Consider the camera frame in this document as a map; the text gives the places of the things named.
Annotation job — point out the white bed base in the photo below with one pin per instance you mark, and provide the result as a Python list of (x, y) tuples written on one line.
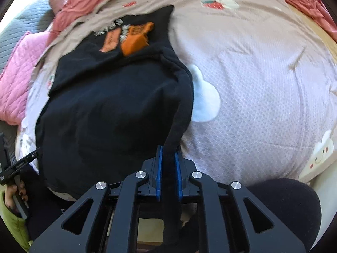
[(326, 187)]

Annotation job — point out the person's leg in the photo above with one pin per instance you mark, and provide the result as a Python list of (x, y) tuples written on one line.
[(284, 203), (44, 208)]

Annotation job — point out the grey quilted cover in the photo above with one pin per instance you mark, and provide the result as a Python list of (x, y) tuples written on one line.
[(26, 18)]

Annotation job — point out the pink quilted pillow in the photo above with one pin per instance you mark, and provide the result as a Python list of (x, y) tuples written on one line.
[(18, 84)]

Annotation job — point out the black sweater with orange cuffs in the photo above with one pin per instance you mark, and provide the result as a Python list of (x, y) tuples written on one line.
[(105, 105)]

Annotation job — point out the person's left forearm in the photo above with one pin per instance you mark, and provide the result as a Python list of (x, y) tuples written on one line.
[(13, 229)]

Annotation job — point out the dusty pink small pillow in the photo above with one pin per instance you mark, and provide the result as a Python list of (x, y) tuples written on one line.
[(59, 1)]

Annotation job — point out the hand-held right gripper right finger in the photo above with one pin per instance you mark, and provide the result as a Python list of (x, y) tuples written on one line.
[(177, 175)]

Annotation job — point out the salmon pink duvet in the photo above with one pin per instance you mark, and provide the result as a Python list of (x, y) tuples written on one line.
[(76, 2)]

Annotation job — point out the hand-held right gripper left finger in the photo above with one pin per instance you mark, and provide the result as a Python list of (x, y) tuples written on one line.
[(158, 174)]

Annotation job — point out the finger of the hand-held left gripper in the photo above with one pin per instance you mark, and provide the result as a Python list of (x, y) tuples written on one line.
[(27, 158)]

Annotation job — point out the person's left leg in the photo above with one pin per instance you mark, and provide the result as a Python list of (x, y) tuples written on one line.
[(44, 208)]

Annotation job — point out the person's left hand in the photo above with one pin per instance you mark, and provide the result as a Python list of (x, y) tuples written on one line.
[(10, 197)]

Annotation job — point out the printed pink-grey blanket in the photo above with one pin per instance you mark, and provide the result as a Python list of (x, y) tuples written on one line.
[(250, 71)]

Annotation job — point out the yellow bed mat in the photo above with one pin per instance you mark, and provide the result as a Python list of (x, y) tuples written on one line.
[(316, 29)]

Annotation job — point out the person's right leg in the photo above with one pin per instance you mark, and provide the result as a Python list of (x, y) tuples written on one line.
[(284, 203)]

